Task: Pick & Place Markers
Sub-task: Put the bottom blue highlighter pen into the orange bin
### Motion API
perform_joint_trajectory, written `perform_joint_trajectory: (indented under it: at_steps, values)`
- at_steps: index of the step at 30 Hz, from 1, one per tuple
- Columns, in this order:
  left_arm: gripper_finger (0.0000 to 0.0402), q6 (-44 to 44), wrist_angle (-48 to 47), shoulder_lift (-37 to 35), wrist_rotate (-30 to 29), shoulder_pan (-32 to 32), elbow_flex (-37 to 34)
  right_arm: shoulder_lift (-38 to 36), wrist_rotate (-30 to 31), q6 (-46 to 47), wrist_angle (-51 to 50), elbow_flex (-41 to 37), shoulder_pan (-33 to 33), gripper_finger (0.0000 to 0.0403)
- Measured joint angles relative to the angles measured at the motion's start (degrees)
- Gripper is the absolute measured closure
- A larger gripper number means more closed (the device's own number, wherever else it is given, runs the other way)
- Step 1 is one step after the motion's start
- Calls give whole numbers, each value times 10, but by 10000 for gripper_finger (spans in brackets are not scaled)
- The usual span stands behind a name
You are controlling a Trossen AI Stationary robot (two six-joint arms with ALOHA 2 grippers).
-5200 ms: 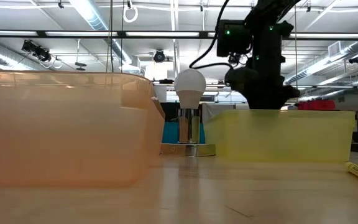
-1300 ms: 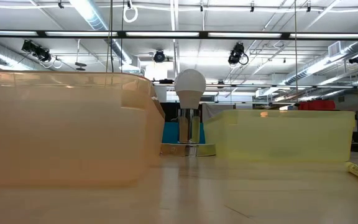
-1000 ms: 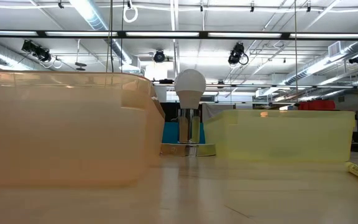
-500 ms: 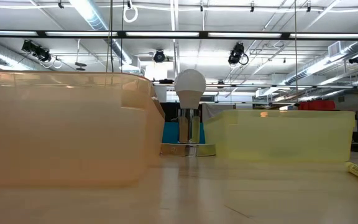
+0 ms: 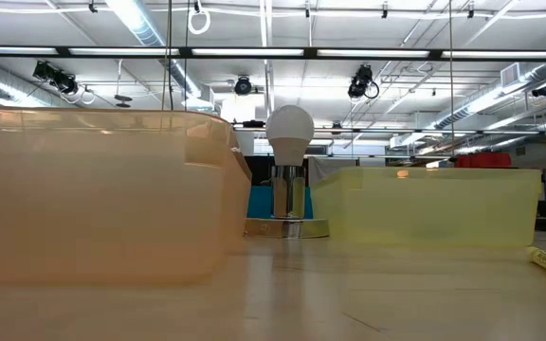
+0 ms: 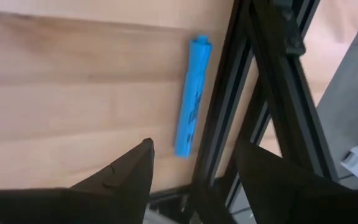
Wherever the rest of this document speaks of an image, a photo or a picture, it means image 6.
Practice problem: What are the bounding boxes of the blue highlighter marker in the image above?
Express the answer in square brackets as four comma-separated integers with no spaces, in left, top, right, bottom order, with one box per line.
[174,34,213,159]

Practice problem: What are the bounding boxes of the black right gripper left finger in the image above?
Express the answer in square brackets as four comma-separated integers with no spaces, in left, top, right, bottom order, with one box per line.
[0,138,155,224]

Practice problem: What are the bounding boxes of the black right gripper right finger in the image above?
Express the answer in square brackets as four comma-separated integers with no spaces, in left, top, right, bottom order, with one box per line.
[234,139,358,224]

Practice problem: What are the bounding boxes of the black aluminium table frame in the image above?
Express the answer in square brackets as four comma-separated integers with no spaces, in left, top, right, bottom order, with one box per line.
[147,0,340,224]

